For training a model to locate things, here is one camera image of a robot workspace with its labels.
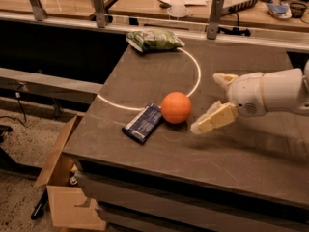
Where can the grey power strip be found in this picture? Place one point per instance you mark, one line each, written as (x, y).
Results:
(232, 6)

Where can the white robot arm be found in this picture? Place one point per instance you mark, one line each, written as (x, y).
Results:
(286, 90)

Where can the cardboard box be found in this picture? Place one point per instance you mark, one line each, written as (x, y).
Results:
(69, 207)

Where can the white face mask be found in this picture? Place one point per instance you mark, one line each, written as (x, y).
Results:
(178, 11)

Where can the metal bracket post right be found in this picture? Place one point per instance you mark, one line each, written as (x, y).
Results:
(214, 19)

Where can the blue rxbar blueberry wrapper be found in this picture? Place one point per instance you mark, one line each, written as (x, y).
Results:
(141, 127)

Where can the blue white packet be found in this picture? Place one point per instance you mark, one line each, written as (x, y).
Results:
(280, 11)

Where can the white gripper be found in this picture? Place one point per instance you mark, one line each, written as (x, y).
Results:
(246, 92)

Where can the metal bracket post left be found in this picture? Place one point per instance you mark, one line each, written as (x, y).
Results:
(38, 10)

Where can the metal bracket post middle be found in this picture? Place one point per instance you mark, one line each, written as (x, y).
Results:
(100, 13)

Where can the orange ball fruit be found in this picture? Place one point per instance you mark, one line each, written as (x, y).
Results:
(176, 107)

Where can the metal bracket post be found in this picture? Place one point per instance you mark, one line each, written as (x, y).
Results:
(100, 13)
(214, 19)
(38, 10)

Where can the green chip bag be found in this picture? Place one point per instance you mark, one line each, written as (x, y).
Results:
(153, 40)

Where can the black chair base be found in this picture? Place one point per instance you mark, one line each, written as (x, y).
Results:
(8, 164)

